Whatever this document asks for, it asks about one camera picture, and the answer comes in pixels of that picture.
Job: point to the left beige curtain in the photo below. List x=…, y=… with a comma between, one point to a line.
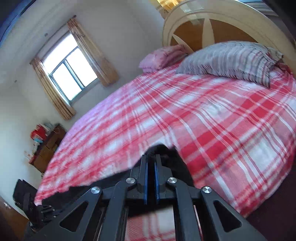
x=59, y=102

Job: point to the red gift bag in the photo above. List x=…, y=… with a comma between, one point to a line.
x=39, y=132

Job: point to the right beige curtain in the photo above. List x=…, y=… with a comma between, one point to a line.
x=103, y=69

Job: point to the black bag on floor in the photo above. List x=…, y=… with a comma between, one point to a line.
x=21, y=188

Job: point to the red white plaid bedsheet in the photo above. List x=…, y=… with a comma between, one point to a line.
x=235, y=136

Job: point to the cream wooden headboard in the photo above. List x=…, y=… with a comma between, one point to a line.
x=198, y=24

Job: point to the beige curtain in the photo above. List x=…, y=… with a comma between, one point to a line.
x=59, y=102
x=103, y=69

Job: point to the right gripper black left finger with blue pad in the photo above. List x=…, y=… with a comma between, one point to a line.
x=99, y=214

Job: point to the grey striped pillow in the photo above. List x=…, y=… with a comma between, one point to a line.
x=234, y=59

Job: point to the window with grey frame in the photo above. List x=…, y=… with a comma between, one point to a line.
x=68, y=69

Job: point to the brown wooden desk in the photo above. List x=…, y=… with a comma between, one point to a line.
x=47, y=148

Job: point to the brown wooden door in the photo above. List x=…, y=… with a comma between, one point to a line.
x=13, y=223

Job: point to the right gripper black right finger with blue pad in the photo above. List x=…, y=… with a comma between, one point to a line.
x=201, y=214

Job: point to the pink folded blanket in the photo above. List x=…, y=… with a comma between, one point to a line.
x=162, y=58

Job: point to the black pants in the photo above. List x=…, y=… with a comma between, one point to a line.
x=168, y=162

